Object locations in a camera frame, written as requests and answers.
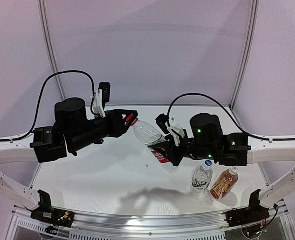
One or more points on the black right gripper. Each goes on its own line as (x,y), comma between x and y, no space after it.
(178,152)

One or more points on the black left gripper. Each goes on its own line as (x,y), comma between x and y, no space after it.
(110,123)

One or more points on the clear bottle red label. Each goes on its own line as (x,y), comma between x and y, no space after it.
(150,136)

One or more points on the blue white bottle cap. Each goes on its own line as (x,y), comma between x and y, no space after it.
(208,164)

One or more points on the clear bottle green blue label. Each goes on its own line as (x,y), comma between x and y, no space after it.
(200,180)

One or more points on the red bottle cap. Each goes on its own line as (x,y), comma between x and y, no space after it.
(130,118)

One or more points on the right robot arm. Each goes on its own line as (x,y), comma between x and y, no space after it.
(235,149)

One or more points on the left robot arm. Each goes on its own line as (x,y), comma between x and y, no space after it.
(72,132)

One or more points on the amber tea bottle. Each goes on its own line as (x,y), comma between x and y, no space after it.
(224,185)

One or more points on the white tea bottle cap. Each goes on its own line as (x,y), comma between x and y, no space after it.
(234,170)

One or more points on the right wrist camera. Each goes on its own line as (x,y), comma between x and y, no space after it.
(170,127)

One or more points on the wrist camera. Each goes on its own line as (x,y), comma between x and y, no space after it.
(170,127)
(100,98)

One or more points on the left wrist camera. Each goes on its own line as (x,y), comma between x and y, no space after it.
(100,98)

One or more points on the aluminium front rail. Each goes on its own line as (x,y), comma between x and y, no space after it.
(95,226)

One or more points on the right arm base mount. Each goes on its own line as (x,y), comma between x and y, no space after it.
(253,213)

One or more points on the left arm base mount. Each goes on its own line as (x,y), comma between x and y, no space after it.
(55,217)

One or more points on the left aluminium frame post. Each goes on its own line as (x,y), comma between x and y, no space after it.
(45,24)

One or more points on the aluminium frame post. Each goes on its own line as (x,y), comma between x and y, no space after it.
(45,24)
(246,53)

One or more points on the right aluminium frame post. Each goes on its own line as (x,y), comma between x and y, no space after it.
(246,53)

